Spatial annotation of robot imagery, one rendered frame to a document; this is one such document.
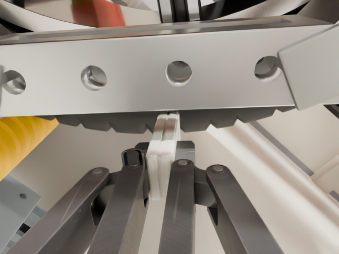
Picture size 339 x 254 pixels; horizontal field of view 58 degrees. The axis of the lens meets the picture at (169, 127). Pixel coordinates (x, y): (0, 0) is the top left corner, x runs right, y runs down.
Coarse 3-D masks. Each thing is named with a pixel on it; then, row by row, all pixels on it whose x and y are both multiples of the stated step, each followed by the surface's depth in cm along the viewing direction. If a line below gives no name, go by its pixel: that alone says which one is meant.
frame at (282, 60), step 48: (336, 0) 16; (0, 48) 16; (48, 48) 16; (96, 48) 15; (144, 48) 15; (192, 48) 15; (240, 48) 15; (288, 48) 14; (336, 48) 14; (0, 96) 17; (48, 96) 17; (96, 96) 16; (144, 96) 16; (192, 96) 16; (240, 96) 16; (288, 96) 16; (336, 96) 15
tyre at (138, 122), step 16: (16, 32) 24; (112, 112) 26; (128, 112) 26; (144, 112) 26; (192, 112) 25; (208, 112) 25; (224, 112) 25; (240, 112) 25; (256, 112) 25; (272, 112) 25; (96, 128) 27; (128, 128) 26; (144, 128) 27; (192, 128) 26
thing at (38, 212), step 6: (36, 210) 69; (42, 210) 69; (30, 216) 68; (36, 216) 69; (24, 222) 64; (30, 222) 67; (24, 228) 61; (18, 234) 61; (12, 240) 59; (6, 246) 60
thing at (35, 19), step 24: (0, 0) 23; (24, 0) 25; (48, 0) 29; (72, 0) 34; (96, 0) 41; (168, 0) 24; (192, 0) 24; (240, 0) 30; (264, 0) 22; (288, 0) 21; (24, 24) 24; (48, 24) 23; (72, 24) 23; (96, 24) 25; (120, 24) 26; (144, 24) 27
